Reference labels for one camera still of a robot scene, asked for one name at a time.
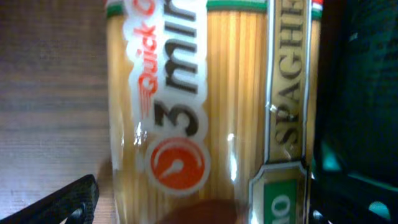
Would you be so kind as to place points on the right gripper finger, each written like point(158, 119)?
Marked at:
point(74, 203)

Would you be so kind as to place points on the orange spaghetti packet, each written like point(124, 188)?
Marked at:
point(212, 109)

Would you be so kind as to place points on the green food bag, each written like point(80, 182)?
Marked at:
point(355, 148)

